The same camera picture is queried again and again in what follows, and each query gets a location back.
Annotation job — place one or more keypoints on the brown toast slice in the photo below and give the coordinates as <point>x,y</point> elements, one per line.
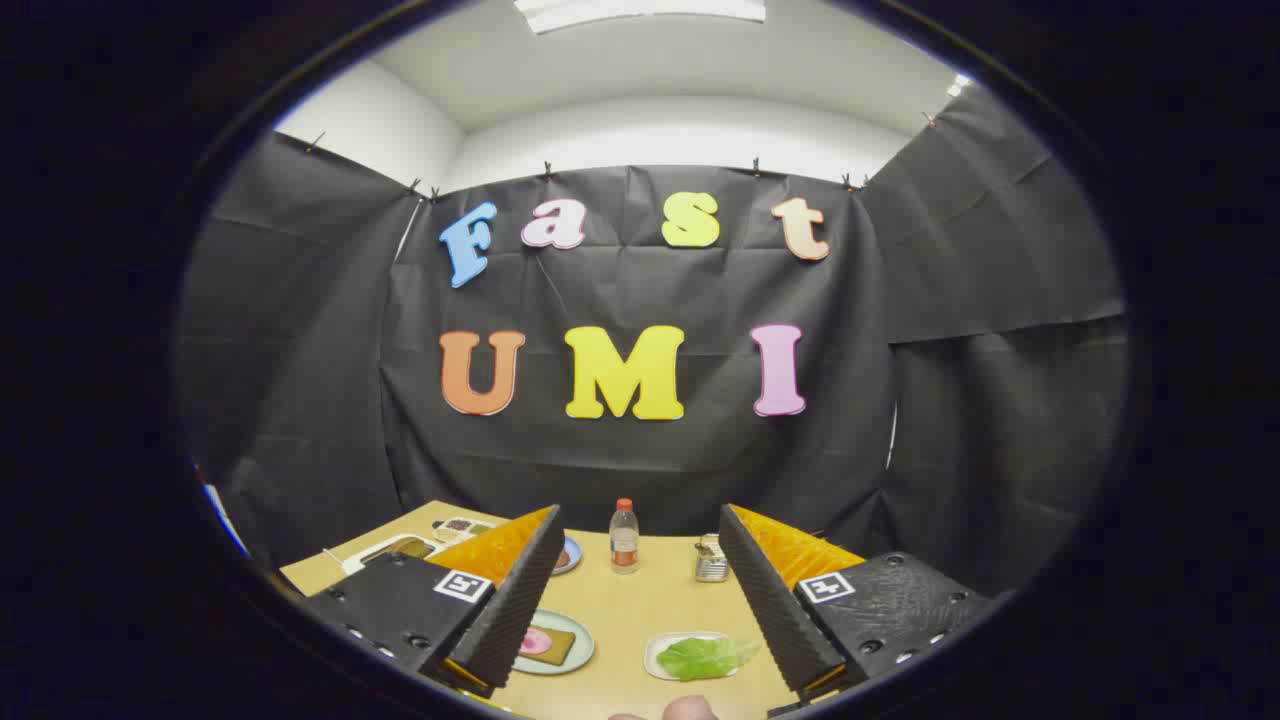
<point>562,650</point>

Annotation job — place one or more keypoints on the white seasoning tray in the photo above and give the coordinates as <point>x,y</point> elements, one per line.
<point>460,525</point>

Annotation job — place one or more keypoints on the pale green round plate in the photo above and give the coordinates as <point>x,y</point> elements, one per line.
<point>578,625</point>

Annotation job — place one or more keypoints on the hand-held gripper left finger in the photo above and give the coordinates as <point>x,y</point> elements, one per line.
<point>520,610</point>

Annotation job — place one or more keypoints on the white square plate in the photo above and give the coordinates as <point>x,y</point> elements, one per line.
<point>660,645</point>

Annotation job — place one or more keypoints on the clear water bottle red cap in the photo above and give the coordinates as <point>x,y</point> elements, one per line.
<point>624,545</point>

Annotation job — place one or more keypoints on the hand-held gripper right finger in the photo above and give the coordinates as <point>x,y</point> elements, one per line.
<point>775,610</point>

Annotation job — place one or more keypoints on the blue round plate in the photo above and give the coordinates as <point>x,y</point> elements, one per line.
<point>572,555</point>

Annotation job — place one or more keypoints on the green lettuce leaf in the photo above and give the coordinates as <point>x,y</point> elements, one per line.
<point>705,658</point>

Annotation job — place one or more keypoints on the pink ham slice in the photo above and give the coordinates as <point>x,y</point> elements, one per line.
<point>535,641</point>

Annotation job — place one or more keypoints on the white toaster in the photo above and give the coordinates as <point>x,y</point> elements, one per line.
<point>385,545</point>

